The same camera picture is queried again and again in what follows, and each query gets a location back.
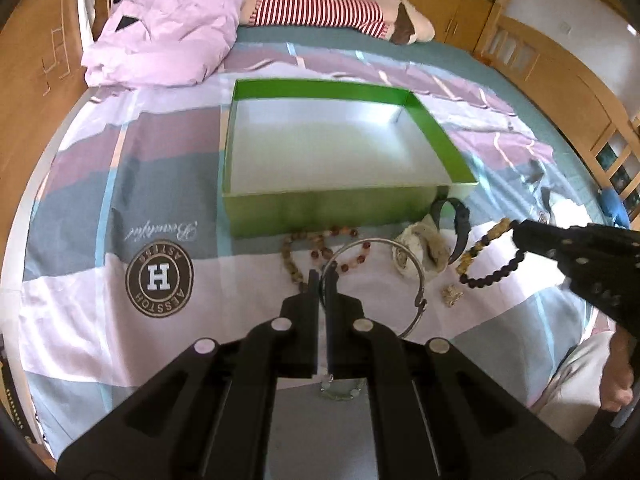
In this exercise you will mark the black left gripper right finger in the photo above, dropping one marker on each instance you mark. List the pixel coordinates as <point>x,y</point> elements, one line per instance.
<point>435,414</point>

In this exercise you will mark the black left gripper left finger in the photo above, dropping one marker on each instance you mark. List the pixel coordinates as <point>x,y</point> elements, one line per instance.
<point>207,414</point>

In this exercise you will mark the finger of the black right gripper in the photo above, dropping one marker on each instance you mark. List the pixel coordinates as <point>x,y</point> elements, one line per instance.
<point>539,238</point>

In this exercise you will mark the black wrist watch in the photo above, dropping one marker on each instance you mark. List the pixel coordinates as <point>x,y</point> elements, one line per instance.
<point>462,225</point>

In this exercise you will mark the gold flower brooch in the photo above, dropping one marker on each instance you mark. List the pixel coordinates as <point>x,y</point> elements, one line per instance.
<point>451,294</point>

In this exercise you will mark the cream white wrist watch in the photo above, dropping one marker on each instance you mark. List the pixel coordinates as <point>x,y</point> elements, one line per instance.
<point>426,243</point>

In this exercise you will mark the person's right hand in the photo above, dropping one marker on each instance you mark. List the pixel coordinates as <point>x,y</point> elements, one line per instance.
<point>618,377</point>

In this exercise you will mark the blue plush toy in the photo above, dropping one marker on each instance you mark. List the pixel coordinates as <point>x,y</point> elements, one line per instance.
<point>613,208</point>

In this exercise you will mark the wooden cabinet with glass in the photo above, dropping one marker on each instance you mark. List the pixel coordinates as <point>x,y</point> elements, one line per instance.
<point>572,96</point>

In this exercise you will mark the patchwork bed sheet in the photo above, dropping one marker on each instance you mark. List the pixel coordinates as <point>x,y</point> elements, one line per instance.
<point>129,254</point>

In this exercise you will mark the green cardboard box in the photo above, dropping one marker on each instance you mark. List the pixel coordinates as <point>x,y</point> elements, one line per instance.
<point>309,154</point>

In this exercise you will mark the striped plush doll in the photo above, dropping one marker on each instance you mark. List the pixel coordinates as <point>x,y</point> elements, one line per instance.
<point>396,21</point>

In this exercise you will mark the pink pillow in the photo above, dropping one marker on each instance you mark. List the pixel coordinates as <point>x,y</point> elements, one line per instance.
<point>167,43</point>

